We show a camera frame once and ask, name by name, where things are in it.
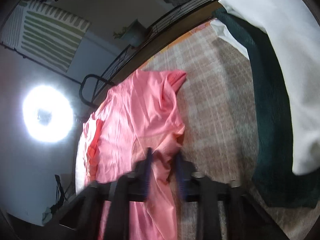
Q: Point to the pink t-shirt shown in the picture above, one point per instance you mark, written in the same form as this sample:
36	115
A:
139	113

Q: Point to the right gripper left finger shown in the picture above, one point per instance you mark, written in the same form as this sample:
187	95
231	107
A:
143	170

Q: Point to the black metal clothes rack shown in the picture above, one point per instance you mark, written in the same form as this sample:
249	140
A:
83	46

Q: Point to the potted plant green pot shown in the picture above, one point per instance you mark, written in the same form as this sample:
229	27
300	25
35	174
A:
134	34

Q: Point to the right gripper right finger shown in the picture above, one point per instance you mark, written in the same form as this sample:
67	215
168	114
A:
183	171

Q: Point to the ring light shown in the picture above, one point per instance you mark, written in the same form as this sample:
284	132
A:
47	114

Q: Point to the white folded garment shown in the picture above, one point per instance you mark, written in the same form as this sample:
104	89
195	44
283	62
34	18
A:
294	35

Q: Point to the green striped wall hanging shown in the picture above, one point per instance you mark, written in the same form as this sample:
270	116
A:
44	33

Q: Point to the plaid beige bed blanket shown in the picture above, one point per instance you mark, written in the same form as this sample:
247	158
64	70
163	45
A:
216	104

